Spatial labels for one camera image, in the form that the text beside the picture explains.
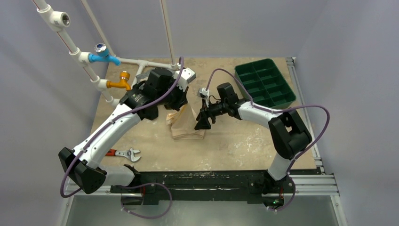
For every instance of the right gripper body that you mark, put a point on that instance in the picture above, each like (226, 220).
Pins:
(206, 111)

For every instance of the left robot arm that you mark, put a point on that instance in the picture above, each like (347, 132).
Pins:
(82, 164)

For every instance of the blue tap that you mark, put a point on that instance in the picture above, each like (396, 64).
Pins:
(102, 54)

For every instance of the beige underwear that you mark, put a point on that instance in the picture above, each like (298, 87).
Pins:
(181, 124)

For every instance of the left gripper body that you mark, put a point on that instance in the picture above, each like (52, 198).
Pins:
(174, 99)

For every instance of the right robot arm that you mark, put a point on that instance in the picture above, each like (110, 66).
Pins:
(289, 134)

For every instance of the orange tap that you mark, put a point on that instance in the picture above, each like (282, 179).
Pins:
(122, 83)

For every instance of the white PVC pipe frame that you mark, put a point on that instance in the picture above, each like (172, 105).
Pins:
(58, 21)

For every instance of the green compartment tray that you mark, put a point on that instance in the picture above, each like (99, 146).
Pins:
(263, 81)

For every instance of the adjustable wrench red handle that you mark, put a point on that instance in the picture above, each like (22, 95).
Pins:
(130, 154)

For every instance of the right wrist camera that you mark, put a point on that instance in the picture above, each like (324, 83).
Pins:
(203, 93)

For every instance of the striped grey underwear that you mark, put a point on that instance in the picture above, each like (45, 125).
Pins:
(143, 77)

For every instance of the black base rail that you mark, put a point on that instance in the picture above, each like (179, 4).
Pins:
(251, 186)

